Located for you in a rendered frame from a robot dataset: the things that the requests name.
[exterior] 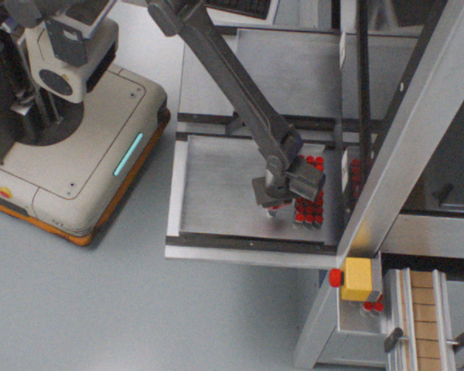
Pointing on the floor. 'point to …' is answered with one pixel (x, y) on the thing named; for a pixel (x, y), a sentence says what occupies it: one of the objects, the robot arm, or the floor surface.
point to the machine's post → (402, 155)
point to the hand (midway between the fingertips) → (273, 205)
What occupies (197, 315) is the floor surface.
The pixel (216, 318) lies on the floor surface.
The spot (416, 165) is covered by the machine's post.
